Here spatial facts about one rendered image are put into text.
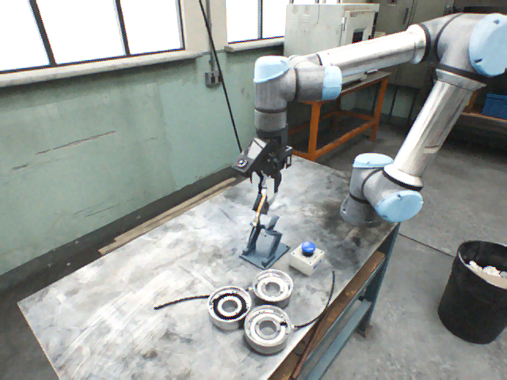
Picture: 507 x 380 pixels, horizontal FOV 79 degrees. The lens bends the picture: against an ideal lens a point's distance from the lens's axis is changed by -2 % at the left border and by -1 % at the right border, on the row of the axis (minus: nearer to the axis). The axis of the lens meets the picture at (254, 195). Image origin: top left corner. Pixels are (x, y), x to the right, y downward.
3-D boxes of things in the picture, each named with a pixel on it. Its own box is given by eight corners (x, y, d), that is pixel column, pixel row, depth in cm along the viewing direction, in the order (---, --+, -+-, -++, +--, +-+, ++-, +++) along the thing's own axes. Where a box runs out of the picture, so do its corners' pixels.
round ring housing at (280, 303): (291, 280, 86) (292, 270, 84) (293, 313, 77) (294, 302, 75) (253, 279, 87) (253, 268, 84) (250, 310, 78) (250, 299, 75)
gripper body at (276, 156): (291, 168, 83) (295, 124, 76) (272, 180, 77) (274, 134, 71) (268, 160, 87) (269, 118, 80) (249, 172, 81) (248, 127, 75)
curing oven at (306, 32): (340, 95, 258) (352, 4, 223) (281, 84, 292) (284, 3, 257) (371, 82, 297) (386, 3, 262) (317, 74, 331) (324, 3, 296)
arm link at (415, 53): (452, 7, 84) (276, 50, 83) (484, 7, 75) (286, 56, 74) (446, 52, 90) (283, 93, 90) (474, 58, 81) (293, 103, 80)
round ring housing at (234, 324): (200, 324, 74) (199, 313, 72) (220, 291, 83) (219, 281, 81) (242, 338, 71) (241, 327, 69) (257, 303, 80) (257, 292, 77)
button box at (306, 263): (310, 277, 87) (311, 264, 84) (289, 265, 91) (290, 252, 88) (325, 261, 92) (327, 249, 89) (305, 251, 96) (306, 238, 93)
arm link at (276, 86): (297, 60, 64) (257, 61, 63) (294, 112, 70) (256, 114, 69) (288, 55, 71) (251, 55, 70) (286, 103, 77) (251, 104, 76)
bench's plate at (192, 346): (145, 533, 47) (142, 530, 46) (20, 308, 81) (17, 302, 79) (416, 203, 122) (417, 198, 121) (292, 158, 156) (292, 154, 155)
